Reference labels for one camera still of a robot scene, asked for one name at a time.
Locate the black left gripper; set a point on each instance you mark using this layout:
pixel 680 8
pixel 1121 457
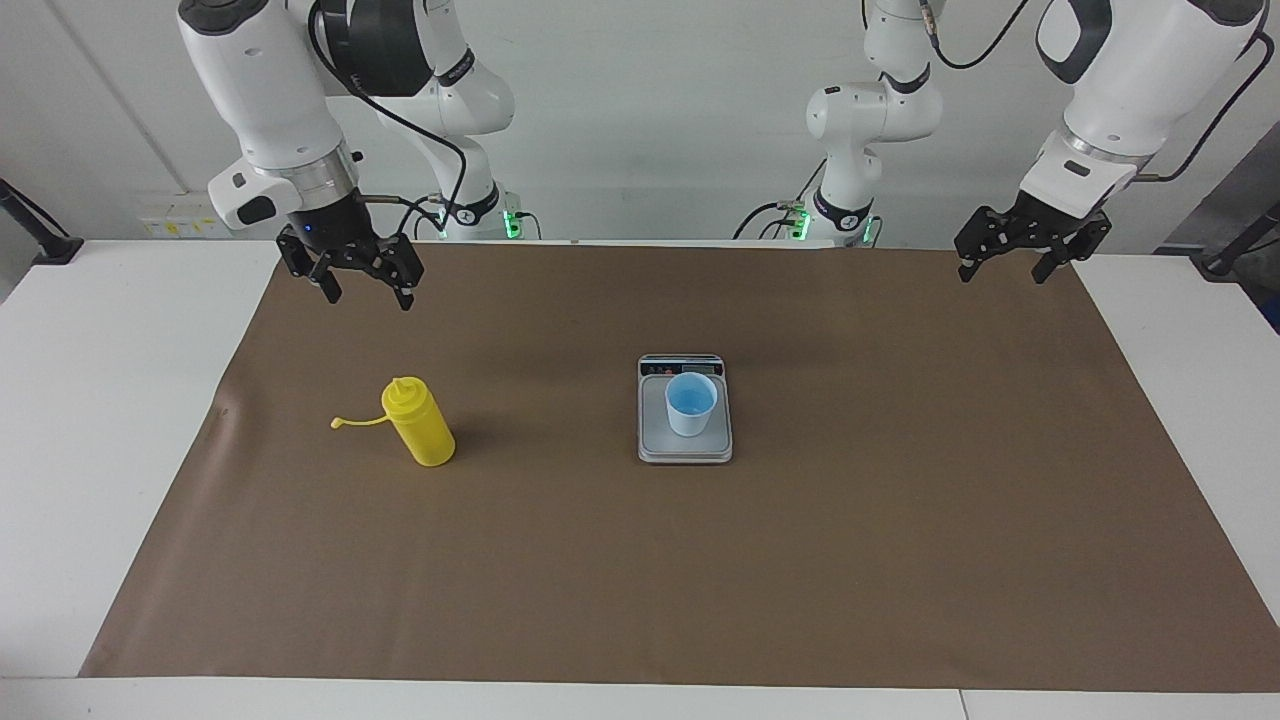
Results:
pixel 1045 222

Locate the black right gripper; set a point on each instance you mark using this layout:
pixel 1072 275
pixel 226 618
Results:
pixel 335 235

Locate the yellow squeeze bottle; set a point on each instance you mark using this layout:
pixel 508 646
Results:
pixel 425 432

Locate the light blue paper cup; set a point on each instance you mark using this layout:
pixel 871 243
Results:
pixel 692 410

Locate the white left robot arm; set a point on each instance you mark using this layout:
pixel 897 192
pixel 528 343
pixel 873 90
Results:
pixel 1140 80

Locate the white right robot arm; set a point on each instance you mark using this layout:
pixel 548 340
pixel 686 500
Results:
pixel 270 90

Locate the silver digital kitchen scale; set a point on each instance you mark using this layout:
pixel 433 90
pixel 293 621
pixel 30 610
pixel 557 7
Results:
pixel 655 440

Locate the black clamp stand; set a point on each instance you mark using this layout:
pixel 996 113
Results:
pixel 45 240
pixel 1240 245

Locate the brown paper mat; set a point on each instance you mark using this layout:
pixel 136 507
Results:
pixel 700 580

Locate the white wall socket strip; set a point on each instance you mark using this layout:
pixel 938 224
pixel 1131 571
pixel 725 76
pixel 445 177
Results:
pixel 180 215

